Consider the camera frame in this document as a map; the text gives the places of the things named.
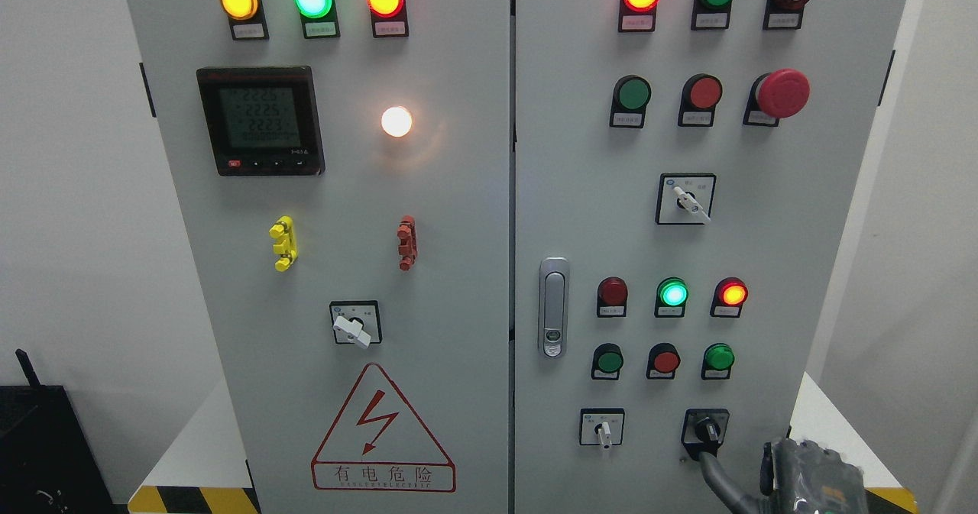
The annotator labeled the black rotary knob switch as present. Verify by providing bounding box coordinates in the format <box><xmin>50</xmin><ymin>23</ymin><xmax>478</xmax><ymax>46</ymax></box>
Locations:
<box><xmin>681</xmin><ymin>409</ymin><xmax>730</xmax><ymax>461</ymax></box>

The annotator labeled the red terminal connector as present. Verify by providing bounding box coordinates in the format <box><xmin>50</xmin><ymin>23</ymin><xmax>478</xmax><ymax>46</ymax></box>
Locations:
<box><xmin>396</xmin><ymin>215</ymin><xmax>418</xmax><ymax>271</ymax></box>

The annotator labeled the dark red indicator light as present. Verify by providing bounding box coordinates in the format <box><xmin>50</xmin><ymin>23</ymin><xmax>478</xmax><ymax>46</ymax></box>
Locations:
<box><xmin>596</xmin><ymin>276</ymin><xmax>628</xmax><ymax>317</ymax></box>

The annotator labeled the white glowing indicator light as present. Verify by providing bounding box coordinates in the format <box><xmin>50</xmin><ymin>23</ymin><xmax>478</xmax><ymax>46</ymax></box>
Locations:
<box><xmin>381</xmin><ymin>105</ymin><xmax>413</xmax><ymax>138</ymax></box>

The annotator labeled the green push button lower left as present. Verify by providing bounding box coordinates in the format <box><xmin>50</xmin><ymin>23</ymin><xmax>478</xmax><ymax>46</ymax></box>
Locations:
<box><xmin>591</xmin><ymin>343</ymin><xmax>624</xmax><ymax>380</ymax></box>

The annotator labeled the green push button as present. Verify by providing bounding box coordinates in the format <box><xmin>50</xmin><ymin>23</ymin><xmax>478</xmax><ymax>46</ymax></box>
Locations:
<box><xmin>691</xmin><ymin>0</ymin><xmax>734</xmax><ymax>31</ymax></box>
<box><xmin>591</xmin><ymin>343</ymin><xmax>624</xmax><ymax>380</ymax></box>

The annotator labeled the grey left cabinet door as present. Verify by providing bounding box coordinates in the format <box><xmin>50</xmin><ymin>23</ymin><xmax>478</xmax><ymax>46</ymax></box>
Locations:
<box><xmin>127</xmin><ymin>0</ymin><xmax>510</xmax><ymax>513</ymax></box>

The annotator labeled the grey cabinet door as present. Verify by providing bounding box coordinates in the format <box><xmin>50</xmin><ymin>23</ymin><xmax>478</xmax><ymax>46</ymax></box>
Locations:
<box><xmin>513</xmin><ymin>0</ymin><xmax>905</xmax><ymax>513</ymax></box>
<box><xmin>127</xmin><ymin>0</ymin><xmax>510</xmax><ymax>513</ymax></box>

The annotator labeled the green glowing indicator light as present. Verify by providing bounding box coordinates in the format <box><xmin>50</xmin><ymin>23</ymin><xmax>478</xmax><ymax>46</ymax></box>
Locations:
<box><xmin>654</xmin><ymin>276</ymin><xmax>688</xmax><ymax>317</ymax></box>

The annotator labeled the green push button second row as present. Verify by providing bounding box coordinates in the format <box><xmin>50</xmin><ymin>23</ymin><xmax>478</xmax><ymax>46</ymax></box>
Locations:
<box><xmin>609</xmin><ymin>73</ymin><xmax>651</xmax><ymax>130</ymax></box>

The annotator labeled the yellow terminal connector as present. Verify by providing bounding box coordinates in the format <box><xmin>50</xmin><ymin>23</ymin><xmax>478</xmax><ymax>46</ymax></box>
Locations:
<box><xmin>269</xmin><ymin>215</ymin><xmax>298</xmax><ymax>273</ymax></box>

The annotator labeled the red push button lower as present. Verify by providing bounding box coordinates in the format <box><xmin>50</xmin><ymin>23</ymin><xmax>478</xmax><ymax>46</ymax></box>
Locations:
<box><xmin>646</xmin><ymin>343</ymin><xmax>682</xmax><ymax>380</ymax></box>

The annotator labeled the grey right cabinet door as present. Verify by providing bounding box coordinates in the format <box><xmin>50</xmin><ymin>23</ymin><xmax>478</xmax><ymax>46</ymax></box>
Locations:
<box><xmin>513</xmin><ymin>0</ymin><xmax>905</xmax><ymax>513</ymax></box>

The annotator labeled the red electrical danger sticker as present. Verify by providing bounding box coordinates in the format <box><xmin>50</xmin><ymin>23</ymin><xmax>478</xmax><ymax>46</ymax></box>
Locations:
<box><xmin>311</xmin><ymin>362</ymin><xmax>455</xmax><ymax>493</ymax></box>

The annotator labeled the red indicator light lower right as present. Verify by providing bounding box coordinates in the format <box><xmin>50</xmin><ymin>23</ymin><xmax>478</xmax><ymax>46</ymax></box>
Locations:
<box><xmin>710</xmin><ymin>276</ymin><xmax>749</xmax><ymax>318</ymax></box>

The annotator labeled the black digital power meter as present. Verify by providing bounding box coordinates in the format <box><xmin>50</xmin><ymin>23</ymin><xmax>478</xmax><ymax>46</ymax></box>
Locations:
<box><xmin>196</xmin><ymin>66</ymin><xmax>325</xmax><ymax>176</ymax></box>

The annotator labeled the red push button second row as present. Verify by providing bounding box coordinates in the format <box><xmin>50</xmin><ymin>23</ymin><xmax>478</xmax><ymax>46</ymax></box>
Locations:
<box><xmin>677</xmin><ymin>73</ymin><xmax>723</xmax><ymax>128</ymax></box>

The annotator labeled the green illuminated button lower right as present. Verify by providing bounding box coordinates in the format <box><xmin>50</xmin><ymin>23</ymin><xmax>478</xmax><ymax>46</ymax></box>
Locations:
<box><xmin>700</xmin><ymin>343</ymin><xmax>736</xmax><ymax>380</ymax></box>

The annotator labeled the red indicator light top left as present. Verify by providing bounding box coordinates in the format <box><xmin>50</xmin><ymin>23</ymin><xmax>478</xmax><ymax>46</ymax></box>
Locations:
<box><xmin>367</xmin><ymin>0</ymin><xmax>409</xmax><ymax>38</ymax></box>

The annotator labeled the red indicator light right door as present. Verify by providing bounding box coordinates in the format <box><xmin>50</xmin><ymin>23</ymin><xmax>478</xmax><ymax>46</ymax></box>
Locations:
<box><xmin>618</xmin><ymin>0</ymin><xmax>660</xmax><ymax>33</ymax></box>

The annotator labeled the green indicator light top left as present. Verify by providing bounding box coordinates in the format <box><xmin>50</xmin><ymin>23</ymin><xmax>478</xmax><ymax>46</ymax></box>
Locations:
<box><xmin>293</xmin><ymin>0</ymin><xmax>340</xmax><ymax>38</ymax></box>

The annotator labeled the red emergency stop button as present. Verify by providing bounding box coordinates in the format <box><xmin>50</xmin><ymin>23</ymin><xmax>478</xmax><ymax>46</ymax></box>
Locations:
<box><xmin>743</xmin><ymin>68</ymin><xmax>811</xmax><ymax>127</ymax></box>

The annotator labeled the green push button top right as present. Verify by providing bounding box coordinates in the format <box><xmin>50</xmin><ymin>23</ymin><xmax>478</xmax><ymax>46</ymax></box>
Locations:
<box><xmin>691</xmin><ymin>0</ymin><xmax>734</xmax><ymax>31</ymax></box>

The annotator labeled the yellow indicator light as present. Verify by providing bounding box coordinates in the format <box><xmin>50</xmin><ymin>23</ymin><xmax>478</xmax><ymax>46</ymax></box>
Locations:
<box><xmin>220</xmin><ymin>0</ymin><xmax>269</xmax><ymax>40</ymax></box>

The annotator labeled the white platform with hazard stripes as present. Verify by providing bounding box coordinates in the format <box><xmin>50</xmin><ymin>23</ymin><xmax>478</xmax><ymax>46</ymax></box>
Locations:
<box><xmin>127</xmin><ymin>375</ymin><xmax>919</xmax><ymax>513</ymax></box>

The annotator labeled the black box with antenna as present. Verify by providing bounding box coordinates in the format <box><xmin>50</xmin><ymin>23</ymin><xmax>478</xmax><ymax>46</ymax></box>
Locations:
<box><xmin>1</xmin><ymin>348</ymin><xmax>115</xmax><ymax>513</ymax></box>

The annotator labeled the silver door lock handle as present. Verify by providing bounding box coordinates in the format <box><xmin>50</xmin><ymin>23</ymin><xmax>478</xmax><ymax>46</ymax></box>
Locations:
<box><xmin>538</xmin><ymin>257</ymin><xmax>569</xmax><ymax>360</ymax></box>

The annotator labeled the white selector switch left door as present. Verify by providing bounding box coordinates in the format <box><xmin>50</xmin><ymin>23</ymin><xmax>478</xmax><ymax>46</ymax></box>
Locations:
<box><xmin>329</xmin><ymin>299</ymin><xmax>382</xmax><ymax>348</ymax></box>

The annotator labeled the white selector switch upper right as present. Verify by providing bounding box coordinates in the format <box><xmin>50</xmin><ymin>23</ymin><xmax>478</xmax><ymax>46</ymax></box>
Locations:
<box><xmin>656</xmin><ymin>173</ymin><xmax>717</xmax><ymax>225</ymax></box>

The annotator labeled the white selector switch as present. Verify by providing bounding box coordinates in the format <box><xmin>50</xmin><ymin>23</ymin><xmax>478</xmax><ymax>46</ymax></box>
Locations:
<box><xmin>578</xmin><ymin>409</ymin><xmax>626</xmax><ymax>449</ymax></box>
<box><xmin>656</xmin><ymin>173</ymin><xmax>717</xmax><ymax>225</ymax></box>

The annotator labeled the white selector switch bottom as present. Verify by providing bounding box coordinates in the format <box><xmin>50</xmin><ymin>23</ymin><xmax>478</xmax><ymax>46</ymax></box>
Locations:
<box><xmin>578</xmin><ymin>409</ymin><xmax>626</xmax><ymax>449</ymax></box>

